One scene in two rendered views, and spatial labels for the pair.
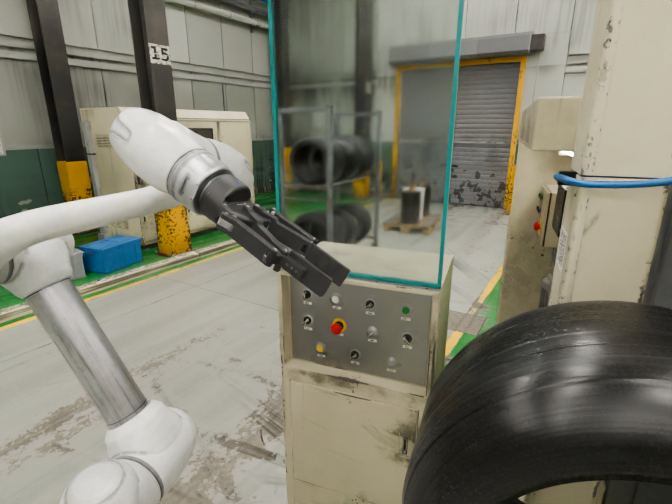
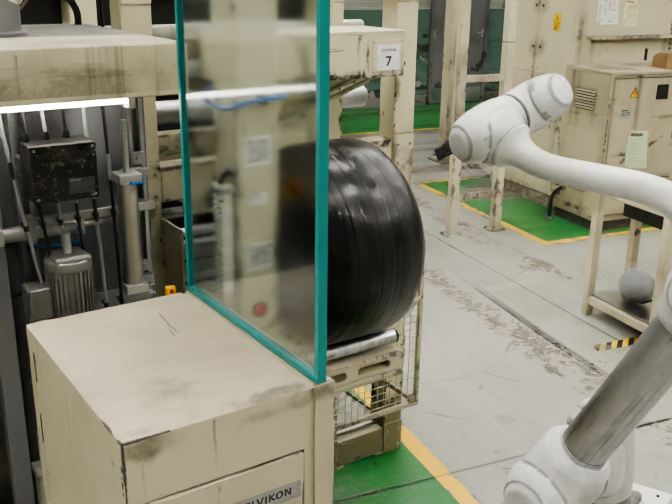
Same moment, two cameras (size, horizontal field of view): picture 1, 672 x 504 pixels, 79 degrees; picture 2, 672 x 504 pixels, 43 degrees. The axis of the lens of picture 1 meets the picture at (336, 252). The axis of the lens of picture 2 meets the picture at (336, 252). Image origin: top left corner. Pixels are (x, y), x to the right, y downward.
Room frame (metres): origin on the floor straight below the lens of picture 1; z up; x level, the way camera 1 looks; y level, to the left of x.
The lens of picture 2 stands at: (2.45, 0.98, 1.97)
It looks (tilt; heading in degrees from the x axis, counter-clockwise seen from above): 19 degrees down; 215
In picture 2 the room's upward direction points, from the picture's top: 1 degrees clockwise
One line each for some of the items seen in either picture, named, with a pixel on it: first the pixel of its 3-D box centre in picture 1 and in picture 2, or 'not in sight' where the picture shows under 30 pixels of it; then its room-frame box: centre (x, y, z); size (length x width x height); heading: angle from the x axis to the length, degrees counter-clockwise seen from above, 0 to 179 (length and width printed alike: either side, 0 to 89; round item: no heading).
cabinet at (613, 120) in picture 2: not in sight; (625, 144); (-4.53, -0.98, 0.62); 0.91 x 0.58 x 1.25; 148
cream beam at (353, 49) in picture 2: not in sight; (305, 54); (0.26, -0.65, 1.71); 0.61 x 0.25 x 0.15; 159
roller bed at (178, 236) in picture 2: not in sight; (201, 263); (0.56, -0.86, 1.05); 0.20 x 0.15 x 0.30; 159
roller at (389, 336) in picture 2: not in sight; (348, 347); (0.54, -0.29, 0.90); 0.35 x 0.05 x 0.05; 159
